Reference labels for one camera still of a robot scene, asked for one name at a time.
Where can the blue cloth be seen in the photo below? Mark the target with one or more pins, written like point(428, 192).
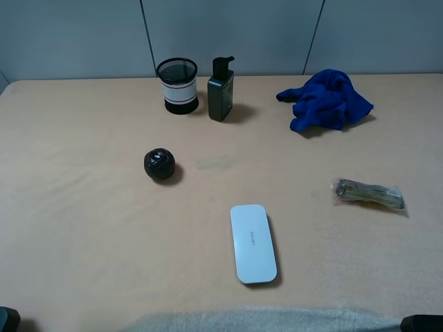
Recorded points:
point(327, 100)

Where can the black round ball object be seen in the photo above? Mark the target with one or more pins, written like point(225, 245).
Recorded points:
point(159, 164)

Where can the dark pump dispenser bottle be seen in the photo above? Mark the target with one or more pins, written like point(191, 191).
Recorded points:
point(220, 89)

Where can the black mesh pen holder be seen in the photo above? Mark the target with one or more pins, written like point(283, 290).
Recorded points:
point(178, 81)

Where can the white rectangular case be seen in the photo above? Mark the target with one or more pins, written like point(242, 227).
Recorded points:
point(253, 246)

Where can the clear plastic snack packet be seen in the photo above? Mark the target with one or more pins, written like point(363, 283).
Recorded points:
point(345, 191)

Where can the grey robot torso cover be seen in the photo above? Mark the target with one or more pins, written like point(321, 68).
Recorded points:
point(265, 319)

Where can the black right base part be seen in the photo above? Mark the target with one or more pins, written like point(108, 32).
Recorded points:
point(422, 323)

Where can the black base part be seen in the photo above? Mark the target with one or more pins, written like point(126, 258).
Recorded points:
point(422, 323)
point(9, 319)

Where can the black left base part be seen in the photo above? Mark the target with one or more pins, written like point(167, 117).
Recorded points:
point(9, 319)

